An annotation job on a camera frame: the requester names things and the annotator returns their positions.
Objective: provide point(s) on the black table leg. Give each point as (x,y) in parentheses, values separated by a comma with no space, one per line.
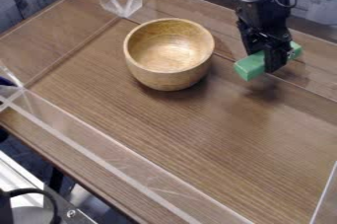
(56,180)

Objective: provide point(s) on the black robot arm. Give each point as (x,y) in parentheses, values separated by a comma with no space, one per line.
(264,32)

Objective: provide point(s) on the clear acrylic corner bracket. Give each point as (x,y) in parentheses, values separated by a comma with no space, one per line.
(123,8)

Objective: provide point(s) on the light wooden bowl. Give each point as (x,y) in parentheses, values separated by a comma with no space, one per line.
(168,53)

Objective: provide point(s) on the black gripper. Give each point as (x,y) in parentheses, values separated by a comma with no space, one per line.
(264,31)

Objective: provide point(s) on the green rectangular block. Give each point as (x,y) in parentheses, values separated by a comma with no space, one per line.
(251,67)

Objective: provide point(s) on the grey metal base plate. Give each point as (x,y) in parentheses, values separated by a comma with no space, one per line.
(60,213)

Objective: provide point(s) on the clear acrylic front barrier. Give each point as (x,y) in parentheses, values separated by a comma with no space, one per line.
(123,177)

